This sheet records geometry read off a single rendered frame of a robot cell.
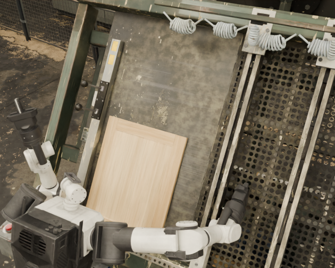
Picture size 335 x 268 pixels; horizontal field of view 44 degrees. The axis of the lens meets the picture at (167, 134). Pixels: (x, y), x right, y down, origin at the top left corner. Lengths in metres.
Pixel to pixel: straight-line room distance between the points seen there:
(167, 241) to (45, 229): 0.43
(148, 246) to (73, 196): 0.35
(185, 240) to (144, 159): 0.68
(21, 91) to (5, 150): 1.11
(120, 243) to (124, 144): 0.70
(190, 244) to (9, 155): 3.02
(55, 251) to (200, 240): 0.50
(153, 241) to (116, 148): 0.76
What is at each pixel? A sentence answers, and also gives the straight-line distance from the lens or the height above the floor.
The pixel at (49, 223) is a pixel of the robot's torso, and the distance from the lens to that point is 1.60.
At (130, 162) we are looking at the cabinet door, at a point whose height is 1.18.
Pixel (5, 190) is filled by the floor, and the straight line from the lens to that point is 3.91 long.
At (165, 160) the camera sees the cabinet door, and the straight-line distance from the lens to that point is 2.01.
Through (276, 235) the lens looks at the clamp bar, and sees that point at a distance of 1.85.
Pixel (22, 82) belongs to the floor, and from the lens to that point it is 5.44.
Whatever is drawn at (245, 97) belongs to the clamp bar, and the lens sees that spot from 1.86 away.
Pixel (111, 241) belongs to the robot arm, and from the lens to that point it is 1.56.
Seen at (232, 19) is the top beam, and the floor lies 1.83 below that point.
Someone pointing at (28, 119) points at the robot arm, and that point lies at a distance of 1.83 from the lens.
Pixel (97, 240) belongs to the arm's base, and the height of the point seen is 1.31.
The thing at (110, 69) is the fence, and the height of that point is 1.53.
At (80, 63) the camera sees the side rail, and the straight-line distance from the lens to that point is 2.33.
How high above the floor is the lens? 2.56
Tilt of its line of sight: 38 degrees down
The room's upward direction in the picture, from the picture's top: 2 degrees counter-clockwise
